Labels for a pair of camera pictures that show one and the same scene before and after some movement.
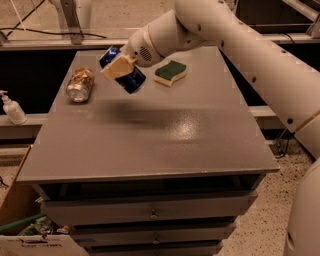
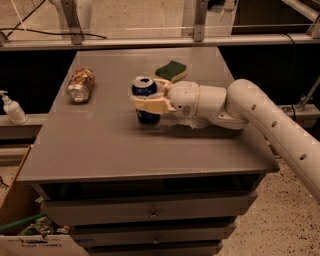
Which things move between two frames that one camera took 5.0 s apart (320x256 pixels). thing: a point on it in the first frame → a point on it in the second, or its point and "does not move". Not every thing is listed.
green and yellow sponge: (169, 73) does not move
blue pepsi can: (131, 81) → (145, 86)
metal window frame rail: (107, 42) does not move
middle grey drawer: (141, 234) does not move
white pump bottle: (13, 109) does not move
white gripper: (138, 47) → (184, 96)
